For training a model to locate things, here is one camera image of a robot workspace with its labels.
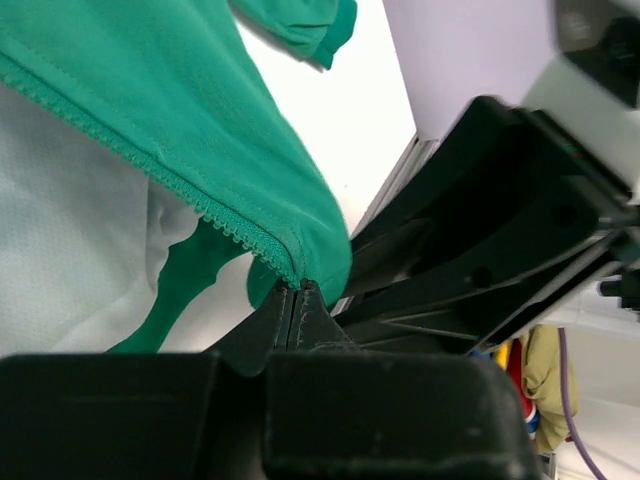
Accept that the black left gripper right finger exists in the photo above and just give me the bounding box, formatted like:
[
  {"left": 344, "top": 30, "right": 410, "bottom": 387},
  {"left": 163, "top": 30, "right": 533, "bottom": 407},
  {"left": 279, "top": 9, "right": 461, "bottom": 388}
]
[{"left": 289, "top": 280, "right": 359, "bottom": 352}]

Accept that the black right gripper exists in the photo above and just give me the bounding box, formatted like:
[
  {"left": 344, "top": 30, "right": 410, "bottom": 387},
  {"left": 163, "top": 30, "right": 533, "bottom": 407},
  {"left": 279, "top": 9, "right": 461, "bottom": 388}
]
[{"left": 335, "top": 96, "right": 612, "bottom": 350}]

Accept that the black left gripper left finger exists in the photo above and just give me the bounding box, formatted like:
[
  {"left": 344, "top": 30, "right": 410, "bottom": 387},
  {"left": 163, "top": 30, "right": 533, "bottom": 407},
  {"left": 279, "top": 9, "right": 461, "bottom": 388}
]
[{"left": 214, "top": 285, "right": 297, "bottom": 376}]

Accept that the green varsity jacket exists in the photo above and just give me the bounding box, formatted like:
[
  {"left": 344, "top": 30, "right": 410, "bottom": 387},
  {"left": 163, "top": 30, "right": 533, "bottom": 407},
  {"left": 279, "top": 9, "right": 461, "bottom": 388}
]
[{"left": 1, "top": 1, "right": 357, "bottom": 356}]

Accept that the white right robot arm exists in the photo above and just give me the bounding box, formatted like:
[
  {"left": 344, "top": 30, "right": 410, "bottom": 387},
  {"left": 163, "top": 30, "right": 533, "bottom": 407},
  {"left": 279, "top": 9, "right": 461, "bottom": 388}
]
[{"left": 336, "top": 1, "right": 639, "bottom": 353}]

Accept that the khaki cloth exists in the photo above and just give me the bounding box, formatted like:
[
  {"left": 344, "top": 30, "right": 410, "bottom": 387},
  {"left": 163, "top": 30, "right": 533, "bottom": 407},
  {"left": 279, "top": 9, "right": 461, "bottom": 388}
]
[{"left": 518, "top": 325, "right": 569, "bottom": 454}]

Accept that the aluminium right side rail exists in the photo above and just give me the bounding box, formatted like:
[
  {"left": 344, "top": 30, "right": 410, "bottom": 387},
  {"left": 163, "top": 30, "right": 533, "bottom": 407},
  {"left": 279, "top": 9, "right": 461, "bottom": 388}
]
[{"left": 351, "top": 134, "right": 440, "bottom": 238}]

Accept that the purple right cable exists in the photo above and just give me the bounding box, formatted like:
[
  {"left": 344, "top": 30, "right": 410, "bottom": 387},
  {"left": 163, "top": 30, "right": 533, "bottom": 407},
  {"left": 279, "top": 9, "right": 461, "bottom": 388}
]
[{"left": 557, "top": 324, "right": 609, "bottom": 480}]

